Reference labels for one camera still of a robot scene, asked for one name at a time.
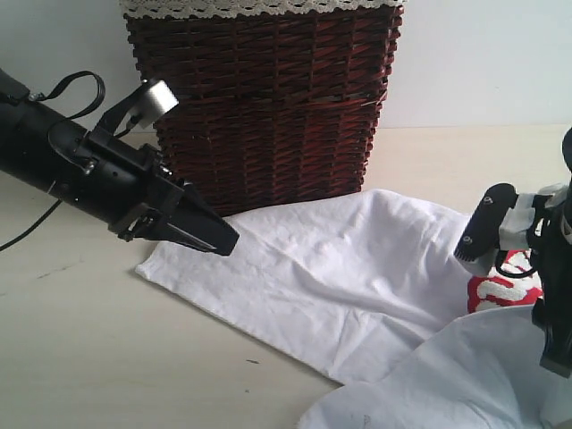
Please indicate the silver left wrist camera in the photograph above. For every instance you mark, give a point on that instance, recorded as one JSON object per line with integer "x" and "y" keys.
{"x": 143, "y": 107}

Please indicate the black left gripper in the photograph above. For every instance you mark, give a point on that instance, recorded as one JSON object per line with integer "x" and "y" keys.
{"x": 128, "y": 189}

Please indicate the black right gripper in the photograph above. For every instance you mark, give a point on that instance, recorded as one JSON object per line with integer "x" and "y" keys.
{"x": 552, "y": 313}

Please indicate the floral patterned beige cloth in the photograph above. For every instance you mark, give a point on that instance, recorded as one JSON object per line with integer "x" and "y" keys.
{"x": 230, "y": 9}

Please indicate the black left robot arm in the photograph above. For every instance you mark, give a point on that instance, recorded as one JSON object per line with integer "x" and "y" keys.
{"x": 41, "y": 147}

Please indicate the dark red wicker basket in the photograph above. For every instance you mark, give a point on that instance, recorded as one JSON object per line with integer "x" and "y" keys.
{"x": 273, "y": 109}

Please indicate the white t-shirt with red print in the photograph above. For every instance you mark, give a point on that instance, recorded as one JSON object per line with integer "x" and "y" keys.
{"x": 365, "y": 289}

